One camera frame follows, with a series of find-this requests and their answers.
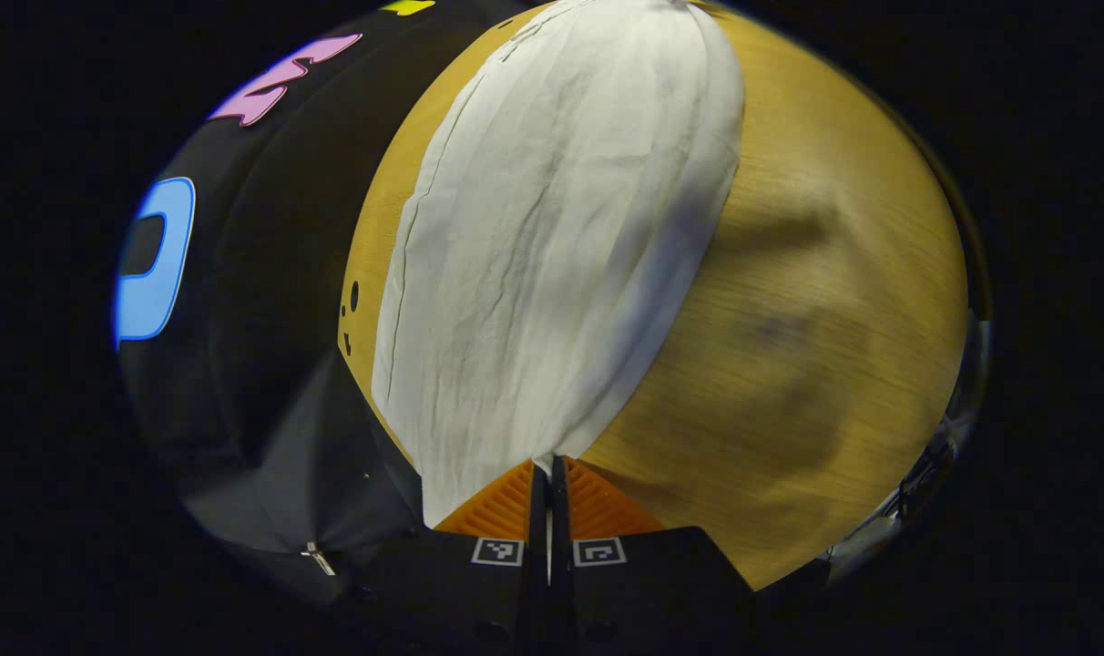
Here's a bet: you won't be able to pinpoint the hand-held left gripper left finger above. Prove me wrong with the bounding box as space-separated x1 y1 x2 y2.
333 460 551 656

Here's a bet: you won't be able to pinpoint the white jeans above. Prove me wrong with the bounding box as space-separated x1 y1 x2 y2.
370 0 746 529

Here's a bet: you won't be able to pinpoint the black backdrop cloth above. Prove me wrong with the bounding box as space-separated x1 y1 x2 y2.
115 0 553 602

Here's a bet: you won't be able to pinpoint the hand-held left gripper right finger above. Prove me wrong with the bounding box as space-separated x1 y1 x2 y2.
552 456 762 656

